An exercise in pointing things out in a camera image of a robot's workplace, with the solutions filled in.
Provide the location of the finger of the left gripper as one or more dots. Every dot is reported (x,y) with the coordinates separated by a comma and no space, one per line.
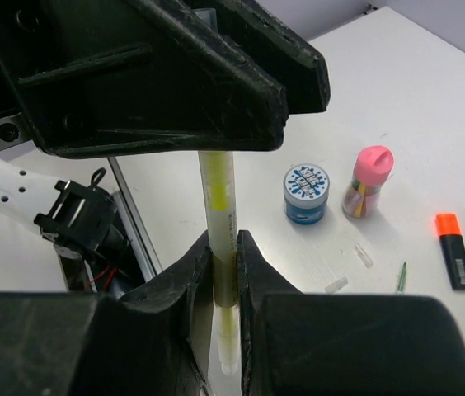
(90,79)
(277,49)

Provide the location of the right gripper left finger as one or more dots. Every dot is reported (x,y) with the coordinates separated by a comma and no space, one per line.
(155,340)

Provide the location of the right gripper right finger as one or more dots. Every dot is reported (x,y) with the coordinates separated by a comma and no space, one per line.
(314,344)

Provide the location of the clear pen cap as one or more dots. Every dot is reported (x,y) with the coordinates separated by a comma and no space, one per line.
(336,285)
(208,16)
(363,256)

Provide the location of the green thin highlighter pen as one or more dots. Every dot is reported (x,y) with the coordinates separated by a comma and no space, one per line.
(401,280)

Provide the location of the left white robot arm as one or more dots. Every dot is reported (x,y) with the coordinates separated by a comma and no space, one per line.
(43,202)

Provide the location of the blue paint jar near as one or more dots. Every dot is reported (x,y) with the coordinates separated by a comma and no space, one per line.
(306,190)

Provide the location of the pink lid crayon bottle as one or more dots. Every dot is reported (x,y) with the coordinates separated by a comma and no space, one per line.
(372,168)

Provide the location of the orange cap black highlighter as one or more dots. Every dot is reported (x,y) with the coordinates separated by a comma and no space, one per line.
(453,249)

